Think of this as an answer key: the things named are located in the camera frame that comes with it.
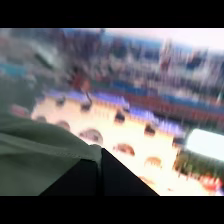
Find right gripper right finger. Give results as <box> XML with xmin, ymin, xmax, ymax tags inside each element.
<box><xmin>99</xmin><ymin>147</ymin><xmax>160</xmax><ymax>197</ymax></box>

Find grey-green garment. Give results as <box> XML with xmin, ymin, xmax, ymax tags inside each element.
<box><xmin>0</xmin><ymin>75</ymin><xmax>103</xmax><ymax>197</ymax></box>

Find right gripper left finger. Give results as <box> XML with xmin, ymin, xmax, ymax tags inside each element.
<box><xmin>39</xmin><ymin>158</ymin><xmax>100</xmax><ymax>197</ymax></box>

